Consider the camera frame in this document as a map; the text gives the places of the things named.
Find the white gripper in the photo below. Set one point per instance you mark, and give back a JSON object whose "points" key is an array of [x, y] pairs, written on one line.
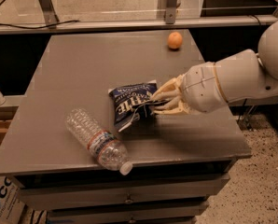
{"points": [[199, 86]]}

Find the blue chip bag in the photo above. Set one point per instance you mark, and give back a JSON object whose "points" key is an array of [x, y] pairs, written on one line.
{"points": [[131, 103]]}

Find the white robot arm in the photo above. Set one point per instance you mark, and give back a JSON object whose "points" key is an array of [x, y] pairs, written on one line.
{"points": [[250, 74]]}

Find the clear plastic water bottle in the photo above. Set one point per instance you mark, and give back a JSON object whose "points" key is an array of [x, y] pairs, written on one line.
{"points": [[103, 146]]}

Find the orange fruit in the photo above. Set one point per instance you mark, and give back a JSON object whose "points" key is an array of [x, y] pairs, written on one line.
{"points": [[174, 40]]}

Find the grey drawer cabinet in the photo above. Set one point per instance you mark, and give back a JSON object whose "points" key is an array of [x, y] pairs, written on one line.
{"points": [[178, 161]]}

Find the white cardboard box with logo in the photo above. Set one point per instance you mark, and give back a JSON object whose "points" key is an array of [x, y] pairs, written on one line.
{"points": [[10, 206]]}

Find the right metal bracket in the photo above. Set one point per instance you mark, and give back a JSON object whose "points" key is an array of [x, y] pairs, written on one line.
{"points": [[170, 11]]}

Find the metal bracket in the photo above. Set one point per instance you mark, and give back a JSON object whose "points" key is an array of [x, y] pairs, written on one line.
{"points": [[48, 10], [170, 11]]}

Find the left metal bracket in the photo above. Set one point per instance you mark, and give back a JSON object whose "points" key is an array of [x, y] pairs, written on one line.
{"points": [[48, 10]]}

